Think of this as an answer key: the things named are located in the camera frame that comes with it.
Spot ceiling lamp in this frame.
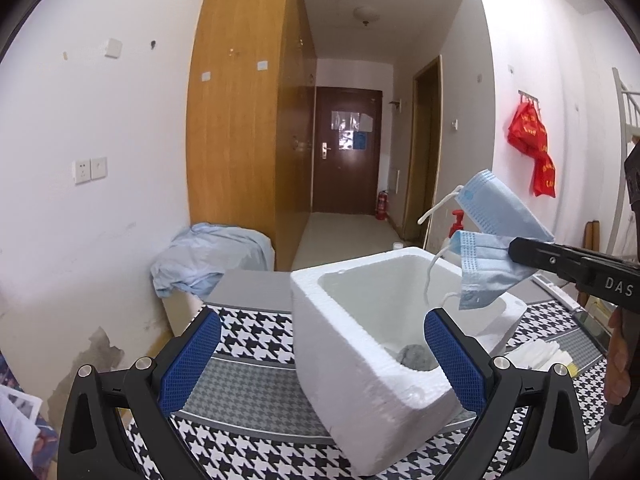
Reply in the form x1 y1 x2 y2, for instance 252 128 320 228
352 6 382 27

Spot blue face mask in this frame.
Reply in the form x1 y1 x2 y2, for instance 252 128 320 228
417 169 556 247
424 231 540 311

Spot red plastic bag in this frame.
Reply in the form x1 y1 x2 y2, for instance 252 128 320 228
507 100 551 159
531 152 557 199

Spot white lotion pump bottle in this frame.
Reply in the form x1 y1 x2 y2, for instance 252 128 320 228
441 208 467 262

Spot houndstooth tablecloth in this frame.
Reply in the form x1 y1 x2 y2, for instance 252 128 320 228
127 290 617 480

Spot wooden wardrobe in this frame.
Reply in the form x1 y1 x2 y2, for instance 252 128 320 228
186 0 319 272

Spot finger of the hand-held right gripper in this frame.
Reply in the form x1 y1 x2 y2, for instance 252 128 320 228
506 236 585 282

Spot black smartphone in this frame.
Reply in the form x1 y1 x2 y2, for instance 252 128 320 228
574 309 610 348

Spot light blue crumpled cloth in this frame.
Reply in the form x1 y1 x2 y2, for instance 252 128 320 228
151 222 274 299

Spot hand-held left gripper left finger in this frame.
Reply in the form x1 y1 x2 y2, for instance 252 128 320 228
56 307 223 480

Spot person's right hand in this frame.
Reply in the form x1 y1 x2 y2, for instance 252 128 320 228
606 306 640 407

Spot wooden boards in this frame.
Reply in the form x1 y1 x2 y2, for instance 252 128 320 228
584 219 604 252

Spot metal bunk bed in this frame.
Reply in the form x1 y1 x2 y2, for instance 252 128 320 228
606 67 640 267

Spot dark brown door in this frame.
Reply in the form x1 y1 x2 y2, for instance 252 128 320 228
311 86 384 216

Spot wooden side door frame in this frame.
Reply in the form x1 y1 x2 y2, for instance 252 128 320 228
402 55 444 249

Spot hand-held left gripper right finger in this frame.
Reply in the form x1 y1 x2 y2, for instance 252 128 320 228
423 306 592 480

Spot white foam box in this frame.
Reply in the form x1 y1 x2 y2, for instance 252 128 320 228
290 246 529 479

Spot grey knitted sock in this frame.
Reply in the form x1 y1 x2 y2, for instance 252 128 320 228
396 343 439 372

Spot printed posters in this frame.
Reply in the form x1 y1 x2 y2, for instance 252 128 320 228
0 354 57 467

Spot white remote control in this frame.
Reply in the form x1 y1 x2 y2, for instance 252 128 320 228
531 271 582 309

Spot paper notices on door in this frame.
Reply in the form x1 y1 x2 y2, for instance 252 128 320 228
330 110 374 151

